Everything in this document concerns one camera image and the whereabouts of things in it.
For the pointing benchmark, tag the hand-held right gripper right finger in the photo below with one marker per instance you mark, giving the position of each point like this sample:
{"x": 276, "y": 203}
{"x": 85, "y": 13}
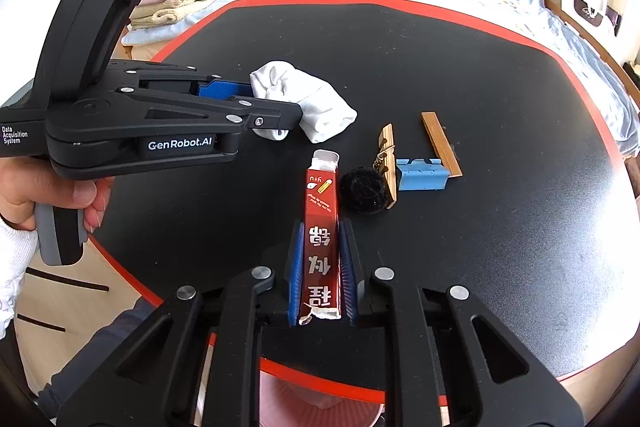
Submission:
{"x": 350, "y": 272}

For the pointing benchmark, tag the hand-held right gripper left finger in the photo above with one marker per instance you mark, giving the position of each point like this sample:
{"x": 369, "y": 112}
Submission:
{"x": 295, "y": 272}

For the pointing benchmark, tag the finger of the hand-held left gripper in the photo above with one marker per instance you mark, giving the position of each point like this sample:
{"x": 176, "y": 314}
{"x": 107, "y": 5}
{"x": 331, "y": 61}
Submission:
{"x": 220, "y": 88}
{"x": 270, "y": 117}

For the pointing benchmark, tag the red paper carton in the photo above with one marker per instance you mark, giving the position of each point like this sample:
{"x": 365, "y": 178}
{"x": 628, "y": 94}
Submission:
{"x": 320, "y": 232}

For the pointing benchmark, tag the white cloth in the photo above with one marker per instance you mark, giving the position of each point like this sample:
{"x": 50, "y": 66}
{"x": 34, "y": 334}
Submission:
{"x": 320, "y": 104}

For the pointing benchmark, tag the person's left forearm white sleeve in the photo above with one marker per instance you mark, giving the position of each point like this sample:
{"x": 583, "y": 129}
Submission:
{"x": 12, "y": 267}

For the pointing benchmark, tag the person's left hand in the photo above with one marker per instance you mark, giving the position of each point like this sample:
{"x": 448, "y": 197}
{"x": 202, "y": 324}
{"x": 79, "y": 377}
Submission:
{"x": 15, "y": 192}

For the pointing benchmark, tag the black fuzzy ball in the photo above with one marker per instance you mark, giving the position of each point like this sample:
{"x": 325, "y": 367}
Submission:
{"x": 362, "y": 189}

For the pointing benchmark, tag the beige folded towel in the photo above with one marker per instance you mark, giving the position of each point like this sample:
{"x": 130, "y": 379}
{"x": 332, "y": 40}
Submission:
{"x": 170, "y": 12}

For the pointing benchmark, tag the wooden clothespin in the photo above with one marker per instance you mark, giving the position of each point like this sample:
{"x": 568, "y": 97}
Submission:
{"x": 387, "y": 167}

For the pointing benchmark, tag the blue plastic block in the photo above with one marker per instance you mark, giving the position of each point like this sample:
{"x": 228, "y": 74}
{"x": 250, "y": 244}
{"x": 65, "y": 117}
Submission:
{"x": 422, "y": 177}

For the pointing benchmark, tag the pink bin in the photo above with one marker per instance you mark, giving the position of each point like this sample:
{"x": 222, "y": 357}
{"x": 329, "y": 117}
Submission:
{"x": 320, "y": 402}

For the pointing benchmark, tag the wooden strip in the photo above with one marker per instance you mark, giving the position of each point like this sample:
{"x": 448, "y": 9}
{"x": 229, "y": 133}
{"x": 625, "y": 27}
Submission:
{"x": 441, "y": 144}

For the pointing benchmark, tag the wooden drawer cabinet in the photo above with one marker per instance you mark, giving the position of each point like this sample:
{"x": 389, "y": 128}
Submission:
{"x": 75, "y": 287}

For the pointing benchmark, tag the person's legs in jeans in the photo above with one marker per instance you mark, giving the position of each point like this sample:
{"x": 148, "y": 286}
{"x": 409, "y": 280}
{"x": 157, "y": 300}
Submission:
{"x": 85, "y": 357}

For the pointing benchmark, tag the white bag with dark panel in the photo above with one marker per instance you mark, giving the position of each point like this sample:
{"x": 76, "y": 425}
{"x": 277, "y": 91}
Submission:
{"x": 592, "y": 12}

